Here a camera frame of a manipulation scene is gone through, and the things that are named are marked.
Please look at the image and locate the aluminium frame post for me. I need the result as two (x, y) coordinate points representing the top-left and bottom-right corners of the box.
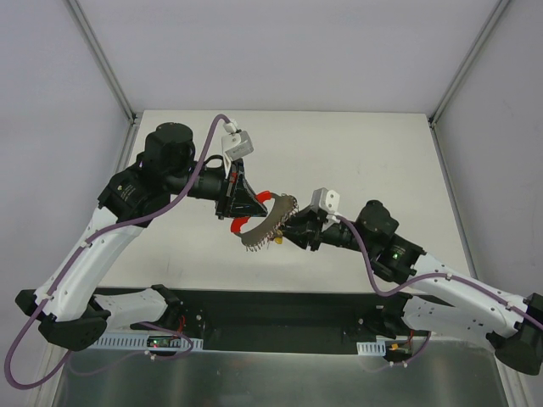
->
(428, 0), (512, 129)
(63, 0), (137, 124)

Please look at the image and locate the left aluminium frame post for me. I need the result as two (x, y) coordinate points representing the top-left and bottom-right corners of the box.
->
(63, 0), (137, 124)

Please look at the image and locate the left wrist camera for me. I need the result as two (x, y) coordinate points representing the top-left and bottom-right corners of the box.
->
(221, 120), (254, 175)

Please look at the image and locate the right aluminium frame post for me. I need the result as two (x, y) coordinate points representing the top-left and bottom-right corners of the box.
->
(428, 0), (512, 129)

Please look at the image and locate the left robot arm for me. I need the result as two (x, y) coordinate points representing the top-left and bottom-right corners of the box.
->
(15, 121), (267, 351)

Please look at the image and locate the right white cable duct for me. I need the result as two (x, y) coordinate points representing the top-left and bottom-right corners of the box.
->
(356, 340), (386, 357)

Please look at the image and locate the white cable duct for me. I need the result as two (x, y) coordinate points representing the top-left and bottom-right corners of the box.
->
(90, 333), (204, 352)
(356, 340), (386, 357)

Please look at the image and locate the red handled key organizer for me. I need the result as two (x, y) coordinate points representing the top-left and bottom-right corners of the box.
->
(230, 191), (299, 252)

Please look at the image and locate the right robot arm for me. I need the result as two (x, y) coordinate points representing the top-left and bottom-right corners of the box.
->
(281, 200), (542, 376)

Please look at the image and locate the left white cable duct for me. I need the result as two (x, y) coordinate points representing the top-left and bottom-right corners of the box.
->
(90, 333), (204, 352)

